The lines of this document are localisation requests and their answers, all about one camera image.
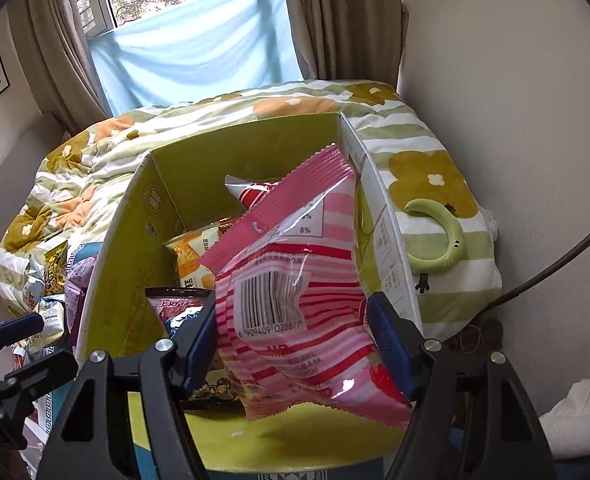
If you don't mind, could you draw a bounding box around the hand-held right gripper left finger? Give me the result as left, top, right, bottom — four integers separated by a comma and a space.
35, 302, 220, 480

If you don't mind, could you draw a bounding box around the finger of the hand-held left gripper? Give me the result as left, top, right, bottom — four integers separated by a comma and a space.
0, 312, 46, 376
0, 346, 79, 423

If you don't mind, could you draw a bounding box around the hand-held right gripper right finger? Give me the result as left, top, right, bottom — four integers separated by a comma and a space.
365, 292, 558, 480

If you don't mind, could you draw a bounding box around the pink striped snack packet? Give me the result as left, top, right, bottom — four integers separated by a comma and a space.
197, 144, 416, 431

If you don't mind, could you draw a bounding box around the yellow-green cardboard box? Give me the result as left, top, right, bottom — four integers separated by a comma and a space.
72, 111, 423, 473

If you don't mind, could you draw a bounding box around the dark snack packet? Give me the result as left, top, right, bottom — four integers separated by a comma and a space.
145, 287, 216, 341

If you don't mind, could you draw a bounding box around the pile of assorted snack packets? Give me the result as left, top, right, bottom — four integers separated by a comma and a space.
22, 240, 76, 361

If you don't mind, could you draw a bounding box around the purple snack packet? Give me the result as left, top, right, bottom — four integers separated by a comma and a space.
66, 256, 98, 343

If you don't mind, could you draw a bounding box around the orange snack packet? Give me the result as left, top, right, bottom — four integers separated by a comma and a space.
164, 217, 240, 291

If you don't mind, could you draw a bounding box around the red and white snack packet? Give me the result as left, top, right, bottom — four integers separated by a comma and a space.
224, 174, 283, 211

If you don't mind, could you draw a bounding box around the blue patterned mat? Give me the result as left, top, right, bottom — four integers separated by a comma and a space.
22, 345, 468, 480

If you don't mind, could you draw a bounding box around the white cloth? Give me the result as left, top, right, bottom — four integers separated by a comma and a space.
539, 375, 590, 461

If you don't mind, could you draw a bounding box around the floral striped blanket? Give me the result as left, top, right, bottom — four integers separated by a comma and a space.
0, 79, 503, 341

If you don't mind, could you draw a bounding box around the light blue window cloth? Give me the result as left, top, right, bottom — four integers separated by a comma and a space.
90, 0, 306, 116

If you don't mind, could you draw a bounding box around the beige curtain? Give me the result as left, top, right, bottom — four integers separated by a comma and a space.
282, 0, 410, 91
7, 0, 110, 133

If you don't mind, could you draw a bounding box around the green ring-shaped plush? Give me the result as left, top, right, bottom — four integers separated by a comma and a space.
405, 199, 463, 273

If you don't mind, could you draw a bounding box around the black cable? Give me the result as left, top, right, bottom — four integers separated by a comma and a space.
485, 205, 590, 313

